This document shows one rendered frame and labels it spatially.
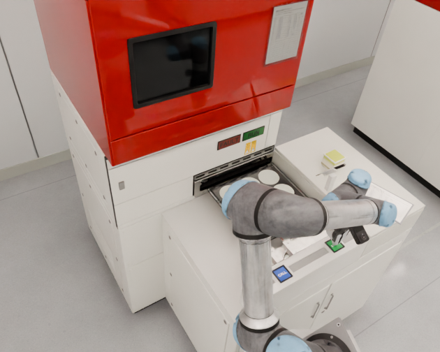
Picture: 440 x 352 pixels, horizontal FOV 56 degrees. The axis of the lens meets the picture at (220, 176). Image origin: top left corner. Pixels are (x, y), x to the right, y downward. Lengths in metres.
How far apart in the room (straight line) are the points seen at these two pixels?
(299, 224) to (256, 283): 0.25
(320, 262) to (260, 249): 0.55
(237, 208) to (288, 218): 0.14
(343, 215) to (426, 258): 2.07
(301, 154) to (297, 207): 1.04
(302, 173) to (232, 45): 0.73
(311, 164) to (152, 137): 0.81
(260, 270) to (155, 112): 0.64
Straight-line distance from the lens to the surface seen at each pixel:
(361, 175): 1.41
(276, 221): 0.96
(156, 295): 2.39
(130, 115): 1.38
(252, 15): 1.45
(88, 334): 2.50
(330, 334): 1.37
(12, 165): 3.34
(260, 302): 1.18
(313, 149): 2.04
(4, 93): 3.01
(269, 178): 1.93
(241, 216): 1.03
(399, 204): 1.92
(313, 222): 0.99
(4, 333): 2.64
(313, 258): 1.61
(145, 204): 1.77
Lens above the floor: 2.23
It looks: 44 degrees down
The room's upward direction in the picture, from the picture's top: 5 degrees clockwise
